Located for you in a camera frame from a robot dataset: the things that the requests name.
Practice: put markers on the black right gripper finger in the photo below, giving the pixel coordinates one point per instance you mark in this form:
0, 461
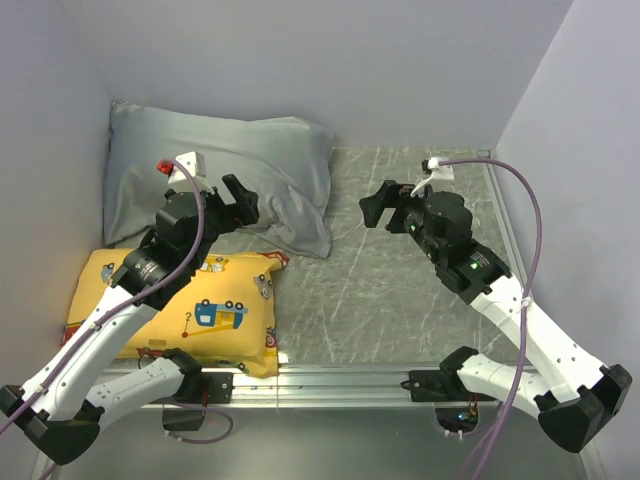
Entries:
372, 208
393, 196

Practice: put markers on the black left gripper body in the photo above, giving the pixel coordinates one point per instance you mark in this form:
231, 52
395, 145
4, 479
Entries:
223, 218

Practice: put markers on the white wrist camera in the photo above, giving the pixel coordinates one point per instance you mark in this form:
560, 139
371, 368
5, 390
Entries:
194, 163
438, 176

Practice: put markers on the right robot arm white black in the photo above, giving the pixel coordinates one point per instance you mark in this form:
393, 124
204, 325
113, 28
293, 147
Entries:
571, 393

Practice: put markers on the aluminium mounting rail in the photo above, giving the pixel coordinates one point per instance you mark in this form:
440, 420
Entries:
323, 386

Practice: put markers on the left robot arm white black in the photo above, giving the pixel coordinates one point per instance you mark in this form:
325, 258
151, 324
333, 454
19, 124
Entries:
62, 409

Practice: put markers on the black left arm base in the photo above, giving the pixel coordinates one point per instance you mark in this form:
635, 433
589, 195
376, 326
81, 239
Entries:
210, 387

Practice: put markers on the yellow cartoon print pillow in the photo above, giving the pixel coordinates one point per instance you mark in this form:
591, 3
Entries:
226, 314

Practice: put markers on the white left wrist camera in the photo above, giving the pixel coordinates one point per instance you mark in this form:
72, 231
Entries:
194, 163

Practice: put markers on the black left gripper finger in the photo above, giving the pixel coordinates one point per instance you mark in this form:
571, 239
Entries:
234, 186
247, 212

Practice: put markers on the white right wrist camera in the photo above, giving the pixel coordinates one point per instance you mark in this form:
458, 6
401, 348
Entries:
438, 176

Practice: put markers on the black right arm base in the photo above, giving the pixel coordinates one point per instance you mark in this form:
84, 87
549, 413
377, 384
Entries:
456, 407

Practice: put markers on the grey pillowcase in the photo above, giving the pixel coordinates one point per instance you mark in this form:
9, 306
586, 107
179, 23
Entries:
284, 160

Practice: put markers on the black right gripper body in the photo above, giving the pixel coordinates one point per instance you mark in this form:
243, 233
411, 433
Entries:
413, 206

